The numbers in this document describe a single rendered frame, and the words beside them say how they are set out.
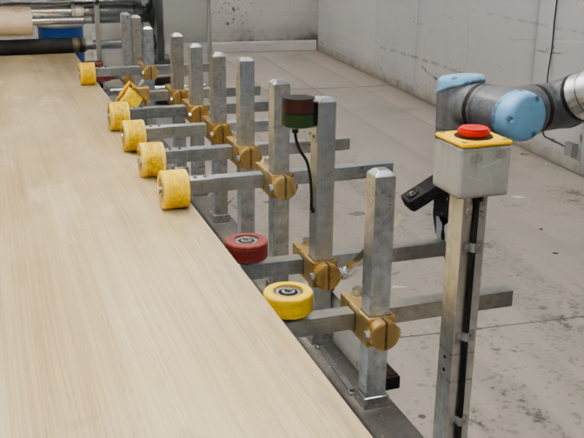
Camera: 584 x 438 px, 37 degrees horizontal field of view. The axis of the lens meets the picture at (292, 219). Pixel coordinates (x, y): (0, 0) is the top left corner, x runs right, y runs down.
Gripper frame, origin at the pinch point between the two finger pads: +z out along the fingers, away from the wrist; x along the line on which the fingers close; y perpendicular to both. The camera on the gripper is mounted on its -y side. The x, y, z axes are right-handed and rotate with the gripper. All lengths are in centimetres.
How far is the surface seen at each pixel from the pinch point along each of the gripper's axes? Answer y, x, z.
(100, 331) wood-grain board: -72, -30, -10
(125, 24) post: -30, 219, -25
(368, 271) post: -29.8, -29.7, -12.4
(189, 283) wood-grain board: -56, -16, -9
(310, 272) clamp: -31.0, -5.8, -3.2
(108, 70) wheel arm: -44, 173, -14
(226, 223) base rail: -29, 67, 11
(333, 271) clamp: -27.6, -8.8, -4.0
